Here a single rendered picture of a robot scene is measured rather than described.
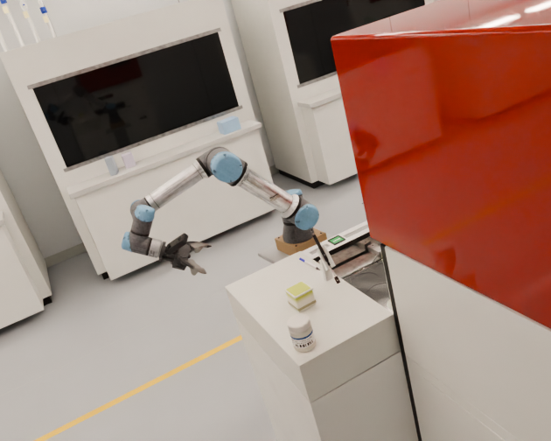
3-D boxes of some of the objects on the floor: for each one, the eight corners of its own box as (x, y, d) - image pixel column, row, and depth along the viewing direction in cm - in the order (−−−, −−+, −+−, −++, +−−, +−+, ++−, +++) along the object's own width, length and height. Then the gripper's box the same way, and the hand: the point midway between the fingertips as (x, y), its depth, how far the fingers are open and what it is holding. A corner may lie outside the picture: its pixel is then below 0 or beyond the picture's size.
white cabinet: (547, 437, 227) (536, 272, 194) (359, 571, 197) (310, 403, 164) (441, 361, 282) (418, 223, 249) (282, 458, 252) (233, 315, 219)
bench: (466, 134, 577) (443, -72, 497) (325, 196, 520) (275, -25, 440) (402, 122, 670) (374, -53, 590) (277, 174, 613) (227, -11, 534)
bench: (290, 212, 508) (231, -12, 428) (106, 294, 451) (-3, 52, 371) (246, 187, 601) (191, -1, 521) (88, 253, 544) (-1, 52, 464)
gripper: (163, 240, 229) (208, 251, 233) (153, 276, 215) (202, 287, 219) (167, 227, 223) (213, 238, 227) (156, 262, 209) (206, 275, 213)
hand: (209, 258), depth 221 cm, fingers open, 14 cm apart
